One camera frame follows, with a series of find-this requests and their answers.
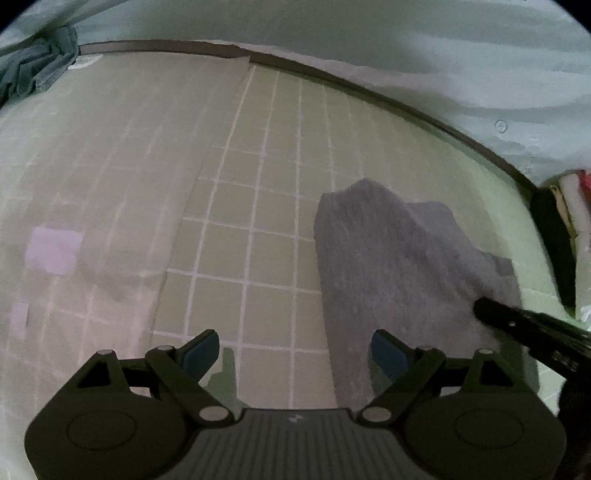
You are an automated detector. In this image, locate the black folded garment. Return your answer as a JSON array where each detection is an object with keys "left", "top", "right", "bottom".
[{"left": 530, "top": 185, "right": 577, "bottom": 306}]

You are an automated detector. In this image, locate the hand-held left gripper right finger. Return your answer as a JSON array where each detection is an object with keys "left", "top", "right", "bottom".
[{"left": 359, "top": 329, "right": 523, "bottom": 426}]

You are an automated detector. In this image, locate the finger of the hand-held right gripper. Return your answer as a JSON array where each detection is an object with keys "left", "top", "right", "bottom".
[{"left": 473, "top": 296, "right": 591, "bottom": 378}]

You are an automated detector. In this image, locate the pile of blue clothes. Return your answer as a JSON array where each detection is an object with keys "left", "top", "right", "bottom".
[{"left": 0, "top": 25, "right": 80, "bottom": 106}]

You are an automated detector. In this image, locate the white folded garment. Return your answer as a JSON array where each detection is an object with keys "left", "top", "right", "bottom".
[{"left": 556, "top": 170, "right": 591, "bottom": 323}]

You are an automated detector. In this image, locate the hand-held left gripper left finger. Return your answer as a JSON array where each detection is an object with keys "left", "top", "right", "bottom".
[{"left": 74, "top": 329, "right": 232, "bottom": 426}]

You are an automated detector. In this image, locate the green grid bed sheet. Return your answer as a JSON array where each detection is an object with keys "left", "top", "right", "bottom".
[{"left": 0, "top": 39, "right": 583, "bottom": 480}]

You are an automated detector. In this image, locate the pale carrot print quilt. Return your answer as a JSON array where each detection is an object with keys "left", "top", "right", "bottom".
[{"left": 0, "top": 0, "right": 591, "bottom": 186}]

